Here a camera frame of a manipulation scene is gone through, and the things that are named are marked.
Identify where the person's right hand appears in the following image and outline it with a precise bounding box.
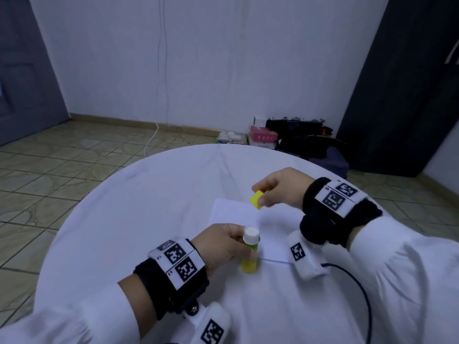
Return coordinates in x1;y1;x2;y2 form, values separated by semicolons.
251;167;317;211

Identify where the person's left hand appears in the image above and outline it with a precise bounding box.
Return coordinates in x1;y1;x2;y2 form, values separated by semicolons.
190;223;253;277

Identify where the yellow glue stick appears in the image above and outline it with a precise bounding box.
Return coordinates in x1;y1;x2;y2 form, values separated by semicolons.
240;226;261;274

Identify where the single white paper sheet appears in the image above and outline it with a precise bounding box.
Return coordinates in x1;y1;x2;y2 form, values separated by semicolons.
209;198;313;264

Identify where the person's left forearm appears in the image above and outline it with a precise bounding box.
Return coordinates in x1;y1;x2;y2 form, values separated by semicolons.
0;272;159;344

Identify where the person's right forearm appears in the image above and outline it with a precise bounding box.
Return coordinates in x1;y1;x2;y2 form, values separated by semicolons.
348;215;459;344

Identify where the black bag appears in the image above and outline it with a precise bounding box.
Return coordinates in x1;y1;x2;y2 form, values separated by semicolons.
265;118;338;158

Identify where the blue suitcase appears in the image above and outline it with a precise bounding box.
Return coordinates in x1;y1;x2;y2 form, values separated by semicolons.
312;148;350;180

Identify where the black right wristband with markers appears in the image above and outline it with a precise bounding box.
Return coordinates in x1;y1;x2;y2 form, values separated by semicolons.
299;177;384;248

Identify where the black wristband with markers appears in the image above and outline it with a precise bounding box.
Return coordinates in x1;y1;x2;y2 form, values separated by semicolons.
299;177;384;248
132;238;211;320

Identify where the black left wristband with markers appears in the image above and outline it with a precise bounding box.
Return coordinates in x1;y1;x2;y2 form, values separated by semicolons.
132;238;211;320

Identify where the pink box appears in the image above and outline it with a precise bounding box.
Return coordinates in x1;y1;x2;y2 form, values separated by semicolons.
250;126;278;145

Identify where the white item on floor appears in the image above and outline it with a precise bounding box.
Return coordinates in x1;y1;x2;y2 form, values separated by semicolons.
217;131;248;145

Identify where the black wardrobe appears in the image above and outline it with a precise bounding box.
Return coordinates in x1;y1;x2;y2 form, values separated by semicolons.
337;0;459;178

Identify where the grey door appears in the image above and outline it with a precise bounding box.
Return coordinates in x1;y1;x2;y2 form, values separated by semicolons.
0;0;71;148

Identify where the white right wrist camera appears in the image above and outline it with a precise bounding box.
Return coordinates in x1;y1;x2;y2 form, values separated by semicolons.
287;229;332;281

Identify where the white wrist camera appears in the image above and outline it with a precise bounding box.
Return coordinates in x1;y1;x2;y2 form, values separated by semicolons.
179;301;233;344
287;229;332;281

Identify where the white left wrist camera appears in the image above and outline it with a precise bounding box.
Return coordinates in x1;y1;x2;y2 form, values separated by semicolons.
179;301;233;344

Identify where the black right camera cable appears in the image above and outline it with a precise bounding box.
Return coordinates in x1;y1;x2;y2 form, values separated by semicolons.
320;263;374;344

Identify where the white wall cable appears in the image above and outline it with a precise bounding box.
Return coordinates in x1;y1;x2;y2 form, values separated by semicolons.
147;0;173;158

